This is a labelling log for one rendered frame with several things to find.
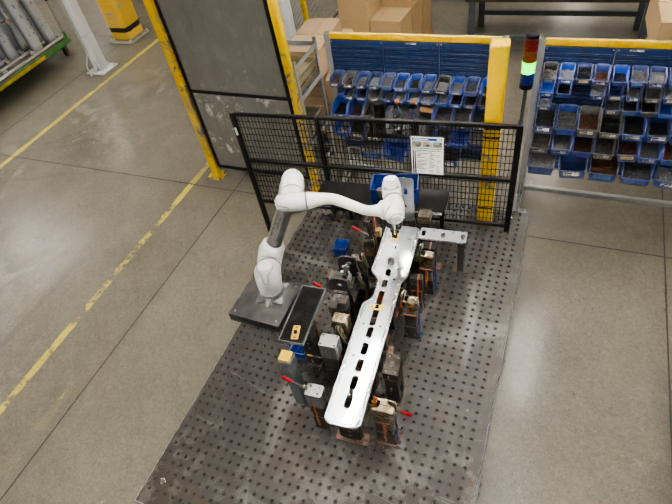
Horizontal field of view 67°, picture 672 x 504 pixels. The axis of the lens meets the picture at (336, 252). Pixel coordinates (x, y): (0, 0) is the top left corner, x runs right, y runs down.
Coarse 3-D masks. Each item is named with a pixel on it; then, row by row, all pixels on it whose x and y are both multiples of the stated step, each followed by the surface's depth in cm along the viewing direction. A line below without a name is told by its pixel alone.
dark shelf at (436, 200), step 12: (324, 180) 366; (324, 192) 357; (336, 192) 355; (348, 192) 353; (360, 192) 351; (420, 192) 342; (432, 192) 341; (444, 192) 339; (372, 204) 341; (420, 204) 334; (432, 204) 333; (444, 204) 331
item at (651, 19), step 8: (656, 0) 420; (664, 0) 410; (648, 8) 447; (656, 8) 413; (664, 8) 401; (648, 16) 442; (656, 16) 408; (664, 16) 393; (648, 24) 437; (656, 24) 404; (664, 24) 387; (648, 32) 433; (656, 32) 399; (664, 32) 391
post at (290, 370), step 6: (294, 354) 256; (294, 360) 257; (282, 366) 256; (288, 366) 254; (294, 366) 258; (282, 372) 261; (288, 372) 259; (294, 372) 259; (294, 378) 264; (300, 378) 271; (294, 384) 269; (294, 390) 275; (300, 390) 273; (294, 396) 280; (300, 396) 278; (294, 402) 285; (300, 402) 284; (306, 402) 284
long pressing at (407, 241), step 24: (384, 240) 321; (408, 240) 318; (384, 264) 307; (408, 264) 304; (384, 288) 295; (360, 312) 285; (384, 312) 283; (360, 336) 274; (384, 336) 273; (336, 384) 256; (360, 384) 255; (336, 408) 248; (360, 408) 246
